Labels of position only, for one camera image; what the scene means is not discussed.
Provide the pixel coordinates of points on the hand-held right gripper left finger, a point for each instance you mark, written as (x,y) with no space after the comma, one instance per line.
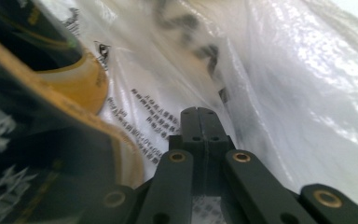
(191,130)

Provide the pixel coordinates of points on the translucent printed plastic bag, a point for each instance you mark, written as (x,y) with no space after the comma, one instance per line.
(261,77)

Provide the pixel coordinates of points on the black gold-edged packet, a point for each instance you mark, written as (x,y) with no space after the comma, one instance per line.
(43,149)

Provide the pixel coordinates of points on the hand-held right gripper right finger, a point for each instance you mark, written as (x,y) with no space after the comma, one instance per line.
(214,130)

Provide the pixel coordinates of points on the black yellow round container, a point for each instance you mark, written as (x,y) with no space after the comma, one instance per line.
(37,40)

